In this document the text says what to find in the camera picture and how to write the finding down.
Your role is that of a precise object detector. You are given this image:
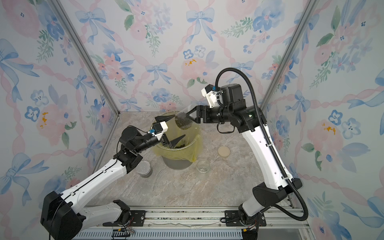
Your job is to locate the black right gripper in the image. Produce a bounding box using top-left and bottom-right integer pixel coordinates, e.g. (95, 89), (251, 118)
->
(188, 105), (233, 124)

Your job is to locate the translucent plastic container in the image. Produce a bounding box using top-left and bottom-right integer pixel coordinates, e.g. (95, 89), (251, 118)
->
(175, 105), (195, 130)

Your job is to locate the glass jar with tea leaves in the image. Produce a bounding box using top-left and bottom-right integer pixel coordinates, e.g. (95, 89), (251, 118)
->
(196, 160), (211, 174)

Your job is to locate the beige round jar lid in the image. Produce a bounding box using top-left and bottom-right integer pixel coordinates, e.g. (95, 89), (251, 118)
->
(218, 146), (231, 158)

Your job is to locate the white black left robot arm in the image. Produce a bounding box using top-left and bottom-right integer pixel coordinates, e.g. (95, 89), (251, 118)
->
(41, 122), (184, 240)

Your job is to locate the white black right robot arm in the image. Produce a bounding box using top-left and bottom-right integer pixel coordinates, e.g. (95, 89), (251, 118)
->
(185, 84), (308, 226)

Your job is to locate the yellow plastic bin liner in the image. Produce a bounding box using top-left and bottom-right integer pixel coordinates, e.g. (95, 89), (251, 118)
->
(153, 112), (203, 160)

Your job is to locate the grey mesh trash bin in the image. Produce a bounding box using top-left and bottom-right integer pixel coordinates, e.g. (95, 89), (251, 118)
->
(161, 148), (196, 170)

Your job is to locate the small jar with grey lid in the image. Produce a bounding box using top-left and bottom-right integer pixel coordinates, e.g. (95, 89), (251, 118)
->
(136, 161), (153, 178)

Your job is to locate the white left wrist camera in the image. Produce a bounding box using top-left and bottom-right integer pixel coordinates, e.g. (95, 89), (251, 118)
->
(149, 122), (168, 141)

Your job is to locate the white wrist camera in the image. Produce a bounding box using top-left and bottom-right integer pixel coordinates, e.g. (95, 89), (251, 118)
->
(149, 122), (168, 141)
(201, 84), (224, 109)

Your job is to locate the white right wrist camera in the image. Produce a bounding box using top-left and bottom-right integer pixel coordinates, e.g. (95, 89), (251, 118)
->
(201, 84), (224, 109)

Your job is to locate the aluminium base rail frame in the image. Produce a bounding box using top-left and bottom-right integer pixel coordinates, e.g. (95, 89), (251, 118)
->
(73, 207), (315, 240)

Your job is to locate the black corrugated cable conduit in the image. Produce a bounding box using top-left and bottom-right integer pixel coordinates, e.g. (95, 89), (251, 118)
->
(214, 67), (309, 222)

